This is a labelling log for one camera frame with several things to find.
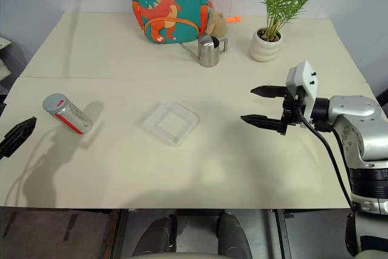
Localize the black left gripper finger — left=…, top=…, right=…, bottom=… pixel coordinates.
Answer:
left=3, top=116, right=37, bottom=153

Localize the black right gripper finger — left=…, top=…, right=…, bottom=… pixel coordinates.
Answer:
left=250, top=85, right=287, bottom=99
left=240, top=114, right=284, bottom=135

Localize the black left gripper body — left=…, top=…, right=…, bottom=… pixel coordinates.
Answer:
left=0, top=140, right=12, bottom=160

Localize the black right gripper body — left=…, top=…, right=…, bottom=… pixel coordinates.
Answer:
left=278, top=87, right=306, bottom=136

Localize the silver red can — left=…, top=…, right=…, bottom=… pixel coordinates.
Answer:
left=50, top=98, right=93, bottom=135

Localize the clear plastic container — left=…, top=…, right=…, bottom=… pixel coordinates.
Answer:
left=139, top=101, right=201, bottom=148

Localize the green plant in white pot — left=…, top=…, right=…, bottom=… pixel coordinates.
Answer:
left=250, top=0, right=348, bottom=63

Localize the grey white equipment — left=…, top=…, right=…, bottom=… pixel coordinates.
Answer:
left=0, top=36, right=28, bottom=96

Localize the stainless steel watering can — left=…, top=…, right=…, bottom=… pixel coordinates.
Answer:
left=181, top=33, right=229, bottom=68

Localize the brown plush toy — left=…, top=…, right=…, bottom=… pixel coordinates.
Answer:
left=207, top=11, right=228, bottom=38

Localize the dark object beside table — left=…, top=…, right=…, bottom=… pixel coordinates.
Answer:
left=375, top=87, right=388, bottom=111

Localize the dark rounded shape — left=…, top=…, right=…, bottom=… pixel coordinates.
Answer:
left=216, top=212, right=252, bottom=257
left=133, top=215, right=178, bottom=257

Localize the teal dinosaur backpack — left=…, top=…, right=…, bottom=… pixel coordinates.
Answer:
left=131, top=0, right=210, bottom=44

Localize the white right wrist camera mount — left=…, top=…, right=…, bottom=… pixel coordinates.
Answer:
left=286, top=61, right=319, bottom=126

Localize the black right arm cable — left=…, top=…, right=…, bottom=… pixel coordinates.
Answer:
left=295, top=101, right=361, bottom=214

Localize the black table frame bar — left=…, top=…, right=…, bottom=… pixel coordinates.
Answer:
left=109, top=209, right=131, bottom=259
left=274, top=209, right=293, bottom=259

